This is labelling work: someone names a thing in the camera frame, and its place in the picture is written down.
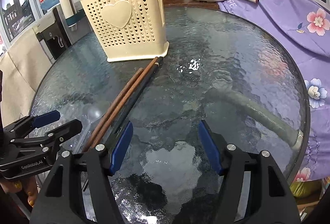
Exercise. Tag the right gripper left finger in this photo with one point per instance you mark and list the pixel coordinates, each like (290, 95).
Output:
(61, 197)

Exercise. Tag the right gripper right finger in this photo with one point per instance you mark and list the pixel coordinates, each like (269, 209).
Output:
(253, 189)

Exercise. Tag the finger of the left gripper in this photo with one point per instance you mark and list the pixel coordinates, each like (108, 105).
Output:
(59, 134)
(28, 123)

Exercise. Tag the brown wooden chopstick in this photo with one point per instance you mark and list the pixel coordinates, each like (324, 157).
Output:
(116, 111)
(111, 108)

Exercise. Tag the black chopstick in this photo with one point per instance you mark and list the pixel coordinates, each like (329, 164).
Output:
(134, 100)

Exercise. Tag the left hand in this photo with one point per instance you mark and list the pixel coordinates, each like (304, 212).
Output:
(28, 185)

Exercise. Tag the water dispenser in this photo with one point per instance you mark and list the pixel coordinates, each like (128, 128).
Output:
(55, 36)

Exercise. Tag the teal cup holder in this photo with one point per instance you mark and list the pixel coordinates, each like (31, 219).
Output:
(72, 20)

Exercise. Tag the round glass table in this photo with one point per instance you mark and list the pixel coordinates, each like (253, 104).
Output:
(219, 68)

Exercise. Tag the paper cup stack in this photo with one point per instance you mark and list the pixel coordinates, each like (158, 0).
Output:
(68, 8)

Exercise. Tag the cream plastic utensil holder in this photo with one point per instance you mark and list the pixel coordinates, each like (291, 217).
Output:
(128, 29)

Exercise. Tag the purple floral cloth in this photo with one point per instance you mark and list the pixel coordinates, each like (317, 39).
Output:
(302, 27)

